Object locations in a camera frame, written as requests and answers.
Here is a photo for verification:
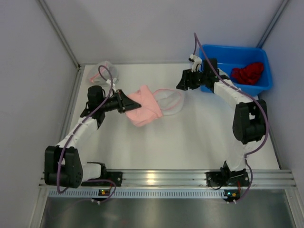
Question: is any pink bra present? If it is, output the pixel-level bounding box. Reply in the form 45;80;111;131
126;85;163;127

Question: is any pink-trimmed mesh laundry bag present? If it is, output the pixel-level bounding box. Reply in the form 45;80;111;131
87;61;119;86

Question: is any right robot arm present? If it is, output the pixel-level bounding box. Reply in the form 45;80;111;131
176;54;269;176

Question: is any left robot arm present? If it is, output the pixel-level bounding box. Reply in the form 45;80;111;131
44;85;141;188

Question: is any white bra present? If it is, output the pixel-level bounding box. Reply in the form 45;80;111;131
218;68;232;85

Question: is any red bra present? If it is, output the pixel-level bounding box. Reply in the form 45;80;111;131
230;62;264;86

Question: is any blue plastic bin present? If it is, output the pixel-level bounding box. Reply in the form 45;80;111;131
202;45;273;97

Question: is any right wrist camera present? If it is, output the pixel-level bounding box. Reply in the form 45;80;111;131
189;54;202;72

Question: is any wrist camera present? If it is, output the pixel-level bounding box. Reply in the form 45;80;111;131
189;54;202;72
106;77;117;92

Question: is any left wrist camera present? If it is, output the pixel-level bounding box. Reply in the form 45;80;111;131
106;77;117;92

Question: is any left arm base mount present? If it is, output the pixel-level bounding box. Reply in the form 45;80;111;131
81;171;123;187

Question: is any slotted cable duct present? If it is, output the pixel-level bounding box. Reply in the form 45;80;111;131
48;189;238;199

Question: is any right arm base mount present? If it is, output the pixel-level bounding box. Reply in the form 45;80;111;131
206;169;249;190

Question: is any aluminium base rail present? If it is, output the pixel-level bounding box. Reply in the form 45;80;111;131
39;168;296;190

